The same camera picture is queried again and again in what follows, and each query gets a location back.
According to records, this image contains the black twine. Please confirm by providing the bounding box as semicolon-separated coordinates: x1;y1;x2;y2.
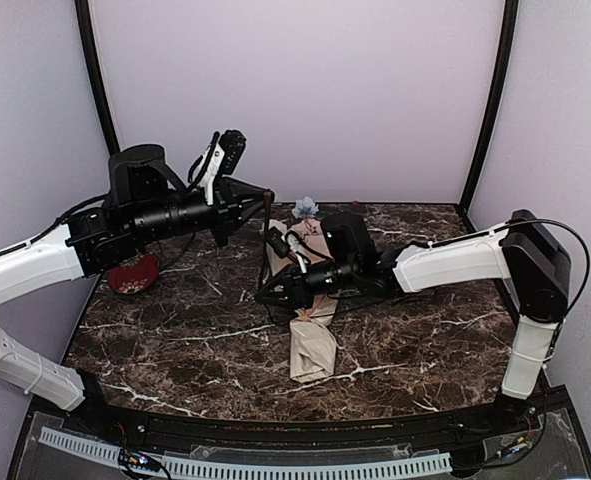
257;188;326;326

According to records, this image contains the small circuit board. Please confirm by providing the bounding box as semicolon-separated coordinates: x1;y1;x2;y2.
117;448;162;472

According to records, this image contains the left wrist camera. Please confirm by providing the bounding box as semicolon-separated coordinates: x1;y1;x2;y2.
199;130;246;206

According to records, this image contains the left black frame post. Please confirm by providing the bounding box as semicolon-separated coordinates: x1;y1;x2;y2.
74;0;120;155

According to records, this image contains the pink fake flower stem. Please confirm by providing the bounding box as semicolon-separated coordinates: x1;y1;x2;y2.
291;218;323;238

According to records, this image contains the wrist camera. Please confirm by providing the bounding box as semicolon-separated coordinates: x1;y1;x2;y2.
199;130;246;206
266;227;320;275

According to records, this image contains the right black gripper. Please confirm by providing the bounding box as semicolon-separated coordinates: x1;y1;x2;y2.
254;256;358;310

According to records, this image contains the right black frame post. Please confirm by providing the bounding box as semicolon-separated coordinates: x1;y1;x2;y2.
458;0;519;215

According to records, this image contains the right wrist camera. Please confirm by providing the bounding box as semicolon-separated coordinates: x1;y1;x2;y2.
266;227;320;275

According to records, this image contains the black frame post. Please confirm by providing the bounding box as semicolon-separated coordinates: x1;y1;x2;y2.
74;0;120;155
458;0;519;215

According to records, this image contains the blue fake flower bunch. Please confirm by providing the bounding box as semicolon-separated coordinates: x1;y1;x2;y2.
292;196;319;220

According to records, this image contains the peach wrapping paper sheet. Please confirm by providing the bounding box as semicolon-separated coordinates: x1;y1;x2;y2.
269;220;338;384

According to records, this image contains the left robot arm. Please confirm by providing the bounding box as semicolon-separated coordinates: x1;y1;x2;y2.
0;130;274;436

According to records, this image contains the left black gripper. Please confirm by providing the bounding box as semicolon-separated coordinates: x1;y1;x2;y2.
131;179;276;247

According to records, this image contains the white slotted cable duct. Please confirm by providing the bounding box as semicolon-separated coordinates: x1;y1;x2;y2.
38;427;452;479

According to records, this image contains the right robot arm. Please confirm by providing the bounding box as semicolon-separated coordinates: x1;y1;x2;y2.
255;209;580;434

